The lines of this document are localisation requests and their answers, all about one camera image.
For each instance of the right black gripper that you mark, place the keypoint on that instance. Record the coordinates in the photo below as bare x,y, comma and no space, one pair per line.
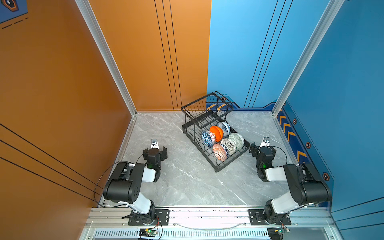
255,148

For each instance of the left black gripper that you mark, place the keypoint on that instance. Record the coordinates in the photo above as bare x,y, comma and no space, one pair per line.
162,154

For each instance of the pale green patterned bowl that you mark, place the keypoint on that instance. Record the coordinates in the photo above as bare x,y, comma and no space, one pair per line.
237,139

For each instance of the white black lattice bowl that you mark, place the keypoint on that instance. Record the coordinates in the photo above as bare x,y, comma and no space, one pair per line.
229,146

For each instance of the red white patterned bowl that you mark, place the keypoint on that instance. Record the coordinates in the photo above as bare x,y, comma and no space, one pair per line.
220,152

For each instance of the blue floral white bowl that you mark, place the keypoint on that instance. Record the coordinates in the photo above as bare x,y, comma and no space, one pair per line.
225,127

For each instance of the orange plastic bowl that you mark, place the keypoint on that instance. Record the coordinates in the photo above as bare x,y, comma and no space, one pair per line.
218,132

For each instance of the dark blue patterned bowl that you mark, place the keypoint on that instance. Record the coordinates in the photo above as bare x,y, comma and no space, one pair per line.
208,138

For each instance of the black wire dish rack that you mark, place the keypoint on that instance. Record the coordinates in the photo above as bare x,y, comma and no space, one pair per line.
207,127

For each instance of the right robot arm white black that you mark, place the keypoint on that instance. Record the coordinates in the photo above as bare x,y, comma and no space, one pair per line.
306,186

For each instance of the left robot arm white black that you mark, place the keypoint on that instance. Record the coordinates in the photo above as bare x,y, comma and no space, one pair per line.
124,185

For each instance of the circuit board right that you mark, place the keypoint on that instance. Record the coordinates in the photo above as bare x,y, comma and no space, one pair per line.
277,233

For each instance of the green circuit board left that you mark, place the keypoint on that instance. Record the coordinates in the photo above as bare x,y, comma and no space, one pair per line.
148,234

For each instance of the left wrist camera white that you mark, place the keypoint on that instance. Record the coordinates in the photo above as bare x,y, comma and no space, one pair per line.
154,144

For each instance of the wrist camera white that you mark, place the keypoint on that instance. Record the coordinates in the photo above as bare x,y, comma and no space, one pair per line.
154,144
266,142

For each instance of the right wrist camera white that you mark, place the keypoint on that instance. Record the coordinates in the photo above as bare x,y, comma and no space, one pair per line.
266,142

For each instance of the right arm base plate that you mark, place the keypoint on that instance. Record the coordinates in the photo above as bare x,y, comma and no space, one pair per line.
261,217

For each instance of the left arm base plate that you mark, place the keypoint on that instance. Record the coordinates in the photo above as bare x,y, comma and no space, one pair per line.
162,215

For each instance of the aluminium front rail frame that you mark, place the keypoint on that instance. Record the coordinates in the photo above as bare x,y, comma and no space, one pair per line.
210,223

